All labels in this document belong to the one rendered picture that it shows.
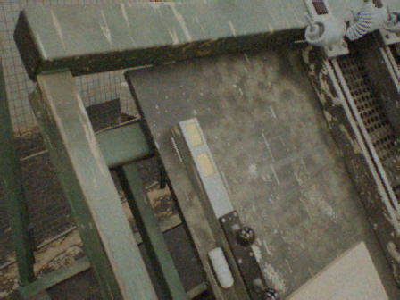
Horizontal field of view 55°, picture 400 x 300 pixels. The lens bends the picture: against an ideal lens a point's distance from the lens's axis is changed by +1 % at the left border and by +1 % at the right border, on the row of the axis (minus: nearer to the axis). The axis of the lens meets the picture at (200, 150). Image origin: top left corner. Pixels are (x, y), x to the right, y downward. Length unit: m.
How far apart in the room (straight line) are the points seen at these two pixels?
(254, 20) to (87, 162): 0.56
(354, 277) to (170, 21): 0.80
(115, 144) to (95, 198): 0.17
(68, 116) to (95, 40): 0.15
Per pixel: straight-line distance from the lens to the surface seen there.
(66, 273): 1.83
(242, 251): 0.85
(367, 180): 1.23
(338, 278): 1.10
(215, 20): 0.94
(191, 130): 0.84
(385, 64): 1.50
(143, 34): 0.81
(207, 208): 0.84
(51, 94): 0.74
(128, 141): 0.85
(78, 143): 0.72
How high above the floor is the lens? 1.97
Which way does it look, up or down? 25 degrees down
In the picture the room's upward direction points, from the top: 1 degrees clockwise
